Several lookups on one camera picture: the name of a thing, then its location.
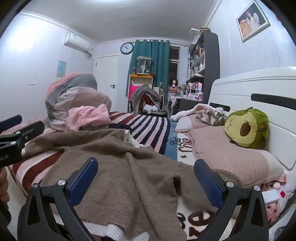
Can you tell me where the green avocado plush toy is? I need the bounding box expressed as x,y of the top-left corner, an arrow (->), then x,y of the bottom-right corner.
224,107 -> 270,149

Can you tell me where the pink miniature house model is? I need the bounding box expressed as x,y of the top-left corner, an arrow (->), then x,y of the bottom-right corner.
187,82 -> 204,101

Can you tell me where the dark cluttered desk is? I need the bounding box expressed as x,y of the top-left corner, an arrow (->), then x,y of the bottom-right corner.
170,92 -> 210,117

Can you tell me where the grey folded garment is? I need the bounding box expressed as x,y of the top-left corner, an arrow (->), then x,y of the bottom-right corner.
80,125 -> 109,131

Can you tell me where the pink dotted pillow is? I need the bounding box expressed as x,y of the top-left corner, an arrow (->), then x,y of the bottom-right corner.
261,181 -> 293,229

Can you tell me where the pink garment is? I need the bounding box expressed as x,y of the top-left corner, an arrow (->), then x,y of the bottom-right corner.
66,103 -> 112,132

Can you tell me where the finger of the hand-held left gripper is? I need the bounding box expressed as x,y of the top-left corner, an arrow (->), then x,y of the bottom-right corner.
13,120 -> 45,145
0,115 -> 23,133

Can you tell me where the black garment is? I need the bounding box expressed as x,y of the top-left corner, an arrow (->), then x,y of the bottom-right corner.
108,123 -> 133,136

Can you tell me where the person's left hand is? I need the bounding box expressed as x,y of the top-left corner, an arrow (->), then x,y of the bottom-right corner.
0,167 -> 9,202

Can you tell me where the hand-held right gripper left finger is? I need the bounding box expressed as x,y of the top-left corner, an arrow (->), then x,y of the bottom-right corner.
23,157 -> 100,241

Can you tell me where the pink flat pillow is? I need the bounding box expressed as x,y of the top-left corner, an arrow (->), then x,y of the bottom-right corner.
174,114 -> 226,134

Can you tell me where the floral patterned cloth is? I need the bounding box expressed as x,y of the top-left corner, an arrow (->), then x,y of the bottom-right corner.
195,108 -> 228,127

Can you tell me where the glass display case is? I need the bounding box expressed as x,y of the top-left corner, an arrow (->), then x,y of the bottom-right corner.
136,56 -> 153,75

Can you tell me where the pink ribbed pillow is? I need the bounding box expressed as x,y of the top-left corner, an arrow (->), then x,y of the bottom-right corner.
188,126 -> 286,189

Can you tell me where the small blue wall poster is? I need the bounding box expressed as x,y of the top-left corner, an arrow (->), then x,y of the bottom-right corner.
57,61 -> 67,77

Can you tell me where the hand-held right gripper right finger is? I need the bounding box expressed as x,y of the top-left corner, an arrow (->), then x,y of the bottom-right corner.
193,159 -> 269,241

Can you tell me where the brown knit sweater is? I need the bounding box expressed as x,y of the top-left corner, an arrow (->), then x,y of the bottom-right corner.
23,128 -> 232,241

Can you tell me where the white door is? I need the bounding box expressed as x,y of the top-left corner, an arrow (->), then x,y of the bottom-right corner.
95,55 -> 120,114

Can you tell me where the framed wall picture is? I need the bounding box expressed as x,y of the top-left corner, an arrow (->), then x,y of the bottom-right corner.
236,1 -> 271,43

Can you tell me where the window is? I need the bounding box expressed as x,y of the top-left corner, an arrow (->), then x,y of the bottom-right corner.
169,46 -> 181,79

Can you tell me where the grey and pink duvet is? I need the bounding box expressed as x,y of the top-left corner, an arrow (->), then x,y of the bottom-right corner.
45,72 -> 112,132

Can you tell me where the black bookshelf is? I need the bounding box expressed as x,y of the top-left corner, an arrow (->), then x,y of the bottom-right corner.
187,28 -> 220,94

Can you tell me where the white bed headboard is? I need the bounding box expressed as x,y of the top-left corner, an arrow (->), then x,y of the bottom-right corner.
207,67 -> 296,178

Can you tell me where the teal curtain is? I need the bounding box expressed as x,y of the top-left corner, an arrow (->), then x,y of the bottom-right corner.
125,39 -> 171,97

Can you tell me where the yellow shelf unit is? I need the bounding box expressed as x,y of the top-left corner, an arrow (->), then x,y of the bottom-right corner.
128,74 -> 154,112

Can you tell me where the white fluffy garment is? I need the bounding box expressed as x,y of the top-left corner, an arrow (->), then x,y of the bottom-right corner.
170,103 -> 223,122

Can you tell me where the striped printed blanket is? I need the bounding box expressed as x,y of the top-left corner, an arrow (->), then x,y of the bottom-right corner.
0,111 -> 234,241

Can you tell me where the round wall clock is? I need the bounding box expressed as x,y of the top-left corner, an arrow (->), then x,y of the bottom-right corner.
120,42 -> 134,55

